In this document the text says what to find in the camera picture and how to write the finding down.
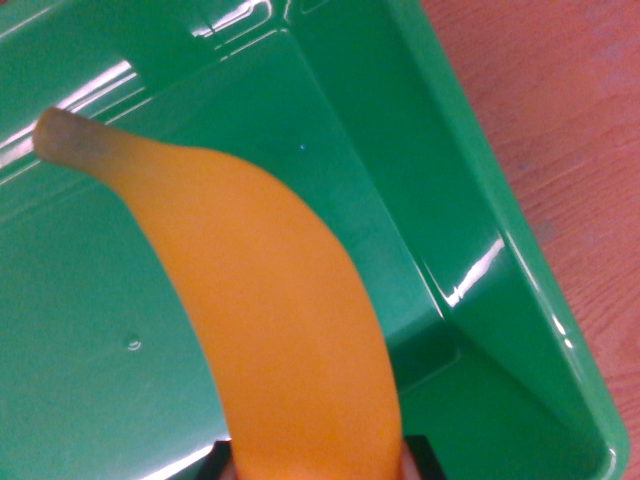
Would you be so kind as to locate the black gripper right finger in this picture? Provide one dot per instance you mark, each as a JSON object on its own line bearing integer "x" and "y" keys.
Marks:
{"x": 422, "y": 460}

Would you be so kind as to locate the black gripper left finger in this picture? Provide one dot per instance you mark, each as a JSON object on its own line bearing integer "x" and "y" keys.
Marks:
{"x": 217, "y": 462}

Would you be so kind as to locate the yellow plastic banana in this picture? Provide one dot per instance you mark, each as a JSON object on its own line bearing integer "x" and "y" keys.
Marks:
{"x": 280, "y": 310}

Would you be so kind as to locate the green plastic bin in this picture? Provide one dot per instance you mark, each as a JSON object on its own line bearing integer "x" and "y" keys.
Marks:
{"x": 450, "y": 250}

